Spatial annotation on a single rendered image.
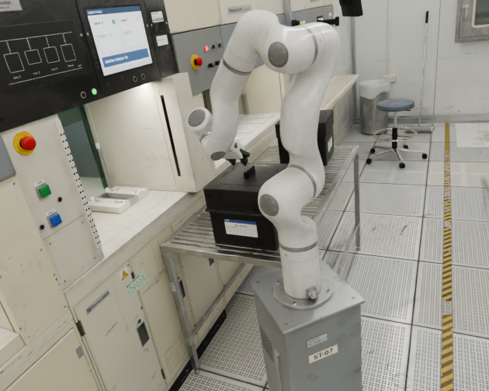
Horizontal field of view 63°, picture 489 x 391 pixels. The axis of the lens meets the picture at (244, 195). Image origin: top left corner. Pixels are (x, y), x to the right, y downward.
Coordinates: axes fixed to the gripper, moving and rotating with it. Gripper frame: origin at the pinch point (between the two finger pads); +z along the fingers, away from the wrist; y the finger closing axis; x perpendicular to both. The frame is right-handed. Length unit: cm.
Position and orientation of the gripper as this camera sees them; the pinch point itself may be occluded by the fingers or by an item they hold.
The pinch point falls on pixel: (238, 160)
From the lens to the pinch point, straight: 149.9
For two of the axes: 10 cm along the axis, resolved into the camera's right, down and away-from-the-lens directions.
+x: -2.0, 9.4, -2.7
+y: -9.0, -0.7, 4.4
